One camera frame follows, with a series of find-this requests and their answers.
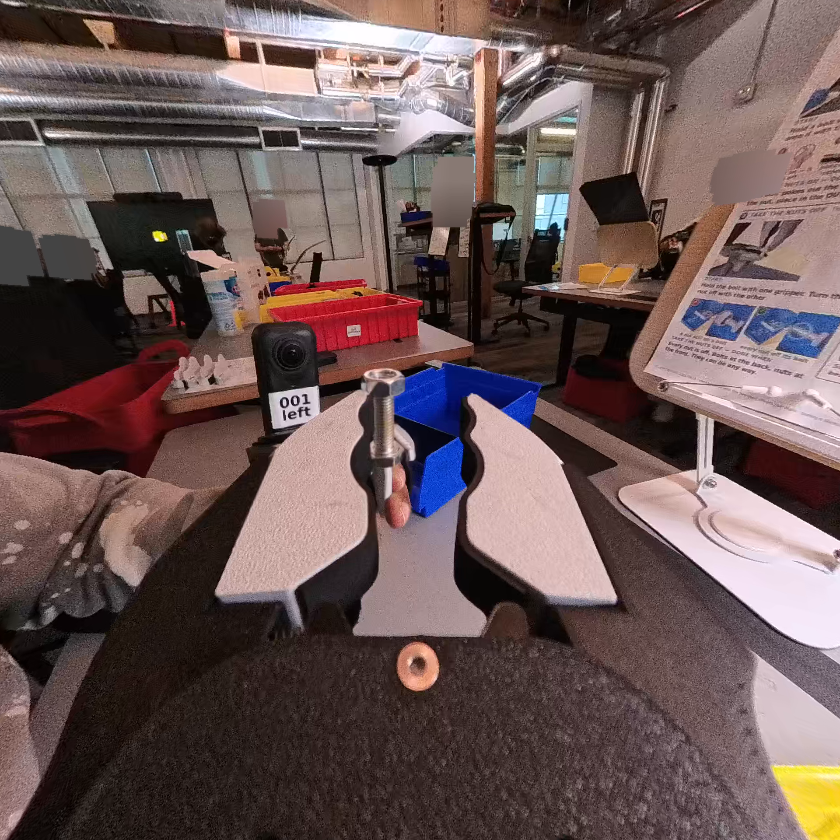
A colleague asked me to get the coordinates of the silver ventilation duct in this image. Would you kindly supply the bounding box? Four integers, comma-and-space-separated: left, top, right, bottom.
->
0, 0, 670, 155

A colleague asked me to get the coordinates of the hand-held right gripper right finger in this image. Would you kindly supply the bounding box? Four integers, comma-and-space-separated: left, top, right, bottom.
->
457, 394, 620, 611

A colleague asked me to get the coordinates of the blue plastic bin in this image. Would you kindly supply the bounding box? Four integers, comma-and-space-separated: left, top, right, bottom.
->
392, 362, 542, 518

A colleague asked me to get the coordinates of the rack of white printed parts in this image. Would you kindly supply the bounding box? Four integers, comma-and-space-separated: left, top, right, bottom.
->
172, 354, 238, 392

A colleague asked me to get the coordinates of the silver hex bolt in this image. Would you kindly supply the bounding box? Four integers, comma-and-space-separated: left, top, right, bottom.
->
369, 392, 401, 462

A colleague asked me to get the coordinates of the yellow plastic tray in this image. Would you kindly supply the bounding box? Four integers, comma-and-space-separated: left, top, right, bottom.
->
259, 287, 383, 322

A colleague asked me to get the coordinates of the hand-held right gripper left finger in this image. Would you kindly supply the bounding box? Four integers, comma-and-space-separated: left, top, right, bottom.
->
214, 392, 380, 632

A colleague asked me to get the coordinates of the large black panel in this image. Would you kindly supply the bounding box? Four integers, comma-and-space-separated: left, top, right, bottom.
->
0, 276, 142, 409

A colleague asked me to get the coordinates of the storage shelf with blue bins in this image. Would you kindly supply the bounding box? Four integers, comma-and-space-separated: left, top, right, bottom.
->
397, 200, 454, 329

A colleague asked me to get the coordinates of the person's left forearm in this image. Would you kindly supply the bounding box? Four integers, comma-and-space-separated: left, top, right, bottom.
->
0, 453, 227, 631

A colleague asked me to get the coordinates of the red plastic tray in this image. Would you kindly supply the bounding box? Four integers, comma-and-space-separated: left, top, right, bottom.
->
272, 279, 368, 296

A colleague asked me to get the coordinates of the black bin divider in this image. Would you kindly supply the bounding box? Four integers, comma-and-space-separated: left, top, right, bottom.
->
397, 415, 462, 455

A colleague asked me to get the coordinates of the red ottoman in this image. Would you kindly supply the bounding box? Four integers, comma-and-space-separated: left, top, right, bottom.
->
563, 357, 651, 424

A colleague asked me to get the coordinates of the white carton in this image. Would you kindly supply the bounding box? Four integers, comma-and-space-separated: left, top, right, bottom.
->
236, 259, 271, 311

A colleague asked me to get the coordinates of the wooden board on white stand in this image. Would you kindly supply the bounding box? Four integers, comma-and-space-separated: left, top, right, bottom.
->
579, 172, 659, 294

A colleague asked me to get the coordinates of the yellow plastic bin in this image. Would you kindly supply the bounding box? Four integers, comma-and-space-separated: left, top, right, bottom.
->
773, 764, 840, 840

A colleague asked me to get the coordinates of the white wipes canister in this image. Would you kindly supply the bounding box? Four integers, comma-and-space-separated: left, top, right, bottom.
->
200, 266, 244, 337

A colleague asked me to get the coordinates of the small yellow bin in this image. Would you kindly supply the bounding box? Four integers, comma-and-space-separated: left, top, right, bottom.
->
577, 262, 639, 285

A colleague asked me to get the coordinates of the black monitor on stand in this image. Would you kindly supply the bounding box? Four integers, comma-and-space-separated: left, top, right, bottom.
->
87, 192, 221, 273

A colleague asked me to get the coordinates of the printed instruction sheet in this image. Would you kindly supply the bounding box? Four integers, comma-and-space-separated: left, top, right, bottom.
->
645, 39, 840, 421

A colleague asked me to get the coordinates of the black office chair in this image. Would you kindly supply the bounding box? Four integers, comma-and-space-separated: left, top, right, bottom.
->
492, 230, 562, 337

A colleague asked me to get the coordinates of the red plastic crate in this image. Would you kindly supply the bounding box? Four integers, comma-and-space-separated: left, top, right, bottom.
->
269, 294, 423, 352

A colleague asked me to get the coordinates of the wooden support post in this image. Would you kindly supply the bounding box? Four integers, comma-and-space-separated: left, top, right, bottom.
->
474, 47, 503, 319

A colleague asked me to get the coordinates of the black floor lamp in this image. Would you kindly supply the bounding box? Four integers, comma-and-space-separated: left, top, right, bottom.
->
363, 155, 399, 294

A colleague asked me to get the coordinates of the red tote bag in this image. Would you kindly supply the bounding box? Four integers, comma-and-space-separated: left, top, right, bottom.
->
0, 340, 191, 476

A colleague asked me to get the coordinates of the person's left hand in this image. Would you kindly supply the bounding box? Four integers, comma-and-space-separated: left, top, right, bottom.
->
384, 462, 413, 530

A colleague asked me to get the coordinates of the wooden office desk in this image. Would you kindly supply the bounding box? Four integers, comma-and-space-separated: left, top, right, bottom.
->
523, 279, 667, 388

